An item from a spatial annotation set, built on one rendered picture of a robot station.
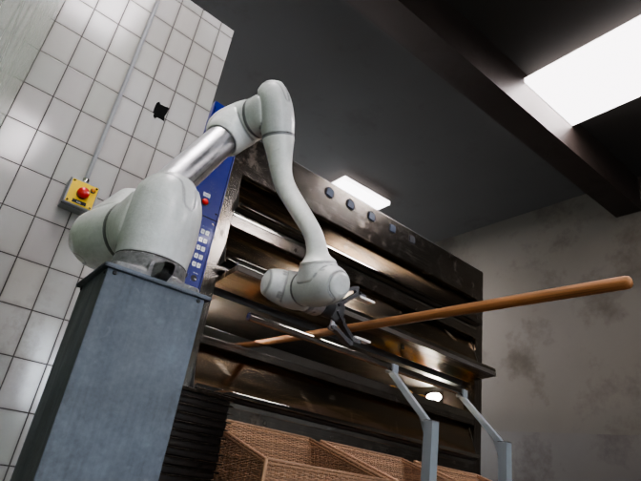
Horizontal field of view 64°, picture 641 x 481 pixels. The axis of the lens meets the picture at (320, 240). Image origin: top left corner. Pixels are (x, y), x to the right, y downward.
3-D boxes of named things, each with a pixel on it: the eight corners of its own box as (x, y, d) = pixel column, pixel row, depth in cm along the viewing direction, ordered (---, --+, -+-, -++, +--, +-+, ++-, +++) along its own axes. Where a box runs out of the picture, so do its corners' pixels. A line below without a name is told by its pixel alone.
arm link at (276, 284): (292, 314, 157) (318, 313, 147) (250, 299, 149) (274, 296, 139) (299, 282, 161) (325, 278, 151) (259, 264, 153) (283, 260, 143)
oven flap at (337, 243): (235, 210, 223) (236, 179, 236) (476, 326, 319) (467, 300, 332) (241, 204, 220) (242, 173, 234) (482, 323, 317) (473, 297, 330)
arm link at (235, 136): (89, 224, 110) (39, 239, 123) (134, 281, 117) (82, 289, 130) (258, 85, 164) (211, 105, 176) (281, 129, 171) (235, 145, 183)
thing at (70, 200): (56, 206, 176) (67, 181, 180) (85, 218, 182) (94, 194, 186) (62, 200, 171) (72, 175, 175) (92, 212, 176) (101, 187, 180)
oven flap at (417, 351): (237, 269, 199) (211, 285, 213) (496, 376, 296) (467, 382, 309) (237, 264, 201) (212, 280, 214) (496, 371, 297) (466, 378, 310)
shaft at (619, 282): (635, 290, 111) (634, 277, 112) (630, 285, 109) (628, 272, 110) (238, 350, 238) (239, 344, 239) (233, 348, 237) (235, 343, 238)
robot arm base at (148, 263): (119, 261, 93) (129, 233, 95) (87, 283, 109) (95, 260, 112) (209, 292, 102) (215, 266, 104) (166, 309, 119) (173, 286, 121)
